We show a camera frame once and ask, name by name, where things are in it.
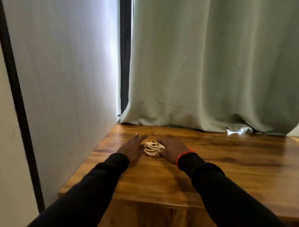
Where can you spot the person's left hand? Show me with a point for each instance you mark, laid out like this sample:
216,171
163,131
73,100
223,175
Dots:
132,149

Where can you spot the person's right hand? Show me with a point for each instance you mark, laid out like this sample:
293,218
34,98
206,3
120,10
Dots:
174,148

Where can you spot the wooden cabinet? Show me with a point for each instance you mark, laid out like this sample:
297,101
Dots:
245,168

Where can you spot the white side panel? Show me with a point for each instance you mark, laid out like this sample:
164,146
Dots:
65,93

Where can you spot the black window frame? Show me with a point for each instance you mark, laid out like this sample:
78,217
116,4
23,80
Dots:
125,58

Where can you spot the person's right forearm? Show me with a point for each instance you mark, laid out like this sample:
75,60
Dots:
229,196

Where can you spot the grey-green curtain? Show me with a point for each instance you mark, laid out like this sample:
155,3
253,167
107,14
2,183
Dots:
210,63

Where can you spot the person's left forearm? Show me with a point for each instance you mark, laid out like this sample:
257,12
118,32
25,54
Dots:
88,194

